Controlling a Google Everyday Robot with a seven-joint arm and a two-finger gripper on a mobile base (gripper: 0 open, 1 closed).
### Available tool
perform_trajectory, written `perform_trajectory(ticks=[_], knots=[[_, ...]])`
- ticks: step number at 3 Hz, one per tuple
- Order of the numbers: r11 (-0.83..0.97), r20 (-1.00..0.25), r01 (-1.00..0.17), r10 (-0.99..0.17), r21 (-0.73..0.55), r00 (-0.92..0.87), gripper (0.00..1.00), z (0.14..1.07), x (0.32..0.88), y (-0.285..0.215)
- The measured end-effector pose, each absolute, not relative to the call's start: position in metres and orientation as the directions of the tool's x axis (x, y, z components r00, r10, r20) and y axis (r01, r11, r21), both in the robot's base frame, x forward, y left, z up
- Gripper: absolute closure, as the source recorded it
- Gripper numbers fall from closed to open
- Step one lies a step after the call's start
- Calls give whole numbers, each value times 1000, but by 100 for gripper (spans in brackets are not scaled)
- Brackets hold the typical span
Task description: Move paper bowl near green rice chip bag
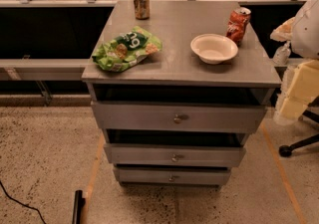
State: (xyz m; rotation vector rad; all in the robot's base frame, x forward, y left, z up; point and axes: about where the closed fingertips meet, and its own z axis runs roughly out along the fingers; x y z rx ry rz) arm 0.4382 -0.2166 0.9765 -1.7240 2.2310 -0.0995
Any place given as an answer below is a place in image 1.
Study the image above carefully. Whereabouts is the gold soda can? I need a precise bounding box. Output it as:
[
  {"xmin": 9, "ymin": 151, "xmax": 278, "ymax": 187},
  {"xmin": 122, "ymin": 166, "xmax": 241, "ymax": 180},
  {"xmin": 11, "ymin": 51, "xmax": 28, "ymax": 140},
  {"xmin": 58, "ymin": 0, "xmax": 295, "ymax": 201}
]
[{"xmin": 134, "ymin": 0, "xmax": 150, "ymax": 20}]

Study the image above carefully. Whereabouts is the orange soda can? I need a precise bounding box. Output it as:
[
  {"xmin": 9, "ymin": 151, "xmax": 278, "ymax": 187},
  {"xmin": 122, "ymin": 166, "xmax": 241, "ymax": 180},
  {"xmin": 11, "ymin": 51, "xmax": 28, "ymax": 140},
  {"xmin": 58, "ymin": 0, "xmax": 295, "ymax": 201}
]
[{"xmin": 226, "ymin": 7, "xmax": 251, "ymax": 46}]

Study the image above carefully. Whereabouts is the middle grey drawer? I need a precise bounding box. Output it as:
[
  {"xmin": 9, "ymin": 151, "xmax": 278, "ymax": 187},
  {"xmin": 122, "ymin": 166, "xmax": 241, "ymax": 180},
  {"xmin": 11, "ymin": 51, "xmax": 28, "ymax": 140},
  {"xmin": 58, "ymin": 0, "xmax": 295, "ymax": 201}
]
[{"xmin": 105, "ymin": 143, "xmax": 245, "ymax": 167}]

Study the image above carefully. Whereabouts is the black floor cable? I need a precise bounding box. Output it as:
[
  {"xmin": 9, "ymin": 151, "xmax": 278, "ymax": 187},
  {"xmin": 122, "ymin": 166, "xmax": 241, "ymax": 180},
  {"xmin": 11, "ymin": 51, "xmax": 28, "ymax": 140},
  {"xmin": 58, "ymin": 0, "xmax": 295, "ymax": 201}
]
[{"xmin": 0, "ymin": 180, "xmax": 48, "ymax": 224}]

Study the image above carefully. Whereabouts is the bottom grey drawer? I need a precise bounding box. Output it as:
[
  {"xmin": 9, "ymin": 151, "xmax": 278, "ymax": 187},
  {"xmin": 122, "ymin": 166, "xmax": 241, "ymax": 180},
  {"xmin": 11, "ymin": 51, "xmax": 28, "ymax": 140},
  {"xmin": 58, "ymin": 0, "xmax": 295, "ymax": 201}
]
[{"xmin": 114, "ymin": 167, "xmax": 230, "ymax": 185}]

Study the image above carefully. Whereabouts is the green rice chip bag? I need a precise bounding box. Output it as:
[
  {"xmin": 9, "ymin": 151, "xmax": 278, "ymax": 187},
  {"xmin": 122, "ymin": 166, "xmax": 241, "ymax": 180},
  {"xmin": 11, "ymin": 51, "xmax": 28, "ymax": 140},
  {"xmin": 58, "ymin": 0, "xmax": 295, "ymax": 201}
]
[{"xmin": 92, "ymin": 26, "xmax": 162, "ymax": 73}]

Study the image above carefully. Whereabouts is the grey drawer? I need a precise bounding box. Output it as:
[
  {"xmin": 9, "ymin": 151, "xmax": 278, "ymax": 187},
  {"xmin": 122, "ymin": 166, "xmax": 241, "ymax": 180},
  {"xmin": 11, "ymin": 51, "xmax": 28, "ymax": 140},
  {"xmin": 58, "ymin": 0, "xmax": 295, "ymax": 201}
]
[
  {"xmin": 114, "ymin": 167, "xmax": 230, "ymax": 185},
  {"xmin": 105, "ymin": 143, "xmax": 245, "ymax": 167},
  {"xmin": 92, "ymin": 102, "xmax": 265, "ymax": 133}
]

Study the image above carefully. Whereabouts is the black floor bar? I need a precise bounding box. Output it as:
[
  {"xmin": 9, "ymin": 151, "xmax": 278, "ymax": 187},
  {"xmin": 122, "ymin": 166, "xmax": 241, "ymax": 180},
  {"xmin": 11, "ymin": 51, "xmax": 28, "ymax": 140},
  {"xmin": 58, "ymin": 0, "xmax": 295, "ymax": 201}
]
[{"xmin": 72, "ymin": 190, "xmax": 86, "ymax": 224}]

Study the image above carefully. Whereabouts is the top grey drawer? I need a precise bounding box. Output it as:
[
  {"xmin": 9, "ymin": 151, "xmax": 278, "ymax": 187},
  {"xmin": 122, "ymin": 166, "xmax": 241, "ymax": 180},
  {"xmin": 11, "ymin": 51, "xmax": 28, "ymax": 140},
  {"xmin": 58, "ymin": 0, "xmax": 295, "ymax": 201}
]
[{"xmin": 92, "ymin": 102, "xmax": 265, "ymax": 133}]

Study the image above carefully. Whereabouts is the black chair base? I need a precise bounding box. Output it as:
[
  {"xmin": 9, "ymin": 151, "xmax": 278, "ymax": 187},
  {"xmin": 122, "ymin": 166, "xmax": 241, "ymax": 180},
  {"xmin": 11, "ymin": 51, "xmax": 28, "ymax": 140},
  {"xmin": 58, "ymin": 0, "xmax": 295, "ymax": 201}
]
[{"xmin": 274, "ymin": 96, "xmax": 319, "ymax": 157}]

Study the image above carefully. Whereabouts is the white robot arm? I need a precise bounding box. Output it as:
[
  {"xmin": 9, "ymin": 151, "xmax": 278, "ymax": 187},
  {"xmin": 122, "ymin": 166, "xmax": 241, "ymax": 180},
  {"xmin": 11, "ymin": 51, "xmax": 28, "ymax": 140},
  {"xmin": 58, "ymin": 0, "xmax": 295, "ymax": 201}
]
[{"xmin": 270, "ymin": 0, "xmax": 319, "ymax": 125}]

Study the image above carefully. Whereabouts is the grey drawer cabinet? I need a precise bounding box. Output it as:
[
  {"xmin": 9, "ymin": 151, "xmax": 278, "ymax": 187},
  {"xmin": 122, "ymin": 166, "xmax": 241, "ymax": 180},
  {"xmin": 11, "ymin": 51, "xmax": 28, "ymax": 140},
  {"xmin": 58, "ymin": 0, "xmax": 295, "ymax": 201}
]
[{"xmin": 81, "ymin": 0, "xmax": 282, "ymax": 188}]

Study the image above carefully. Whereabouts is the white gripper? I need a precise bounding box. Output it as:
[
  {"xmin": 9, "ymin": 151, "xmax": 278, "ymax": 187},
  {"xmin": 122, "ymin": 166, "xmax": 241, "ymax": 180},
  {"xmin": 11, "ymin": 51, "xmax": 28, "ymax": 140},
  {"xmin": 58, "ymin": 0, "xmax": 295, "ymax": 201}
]
[{"xmin": 270, "ymin": 17, "xmax": 319, "ymax": 125}]

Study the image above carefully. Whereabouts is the white paper bowl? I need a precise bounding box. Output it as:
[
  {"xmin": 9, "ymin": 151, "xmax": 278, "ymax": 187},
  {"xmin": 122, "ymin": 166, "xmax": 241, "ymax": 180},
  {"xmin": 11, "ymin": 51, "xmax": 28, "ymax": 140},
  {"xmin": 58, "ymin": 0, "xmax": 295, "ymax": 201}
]
[{"xmin": 190, "ymin": 34, "xmax": 238, "ymax": 65}]

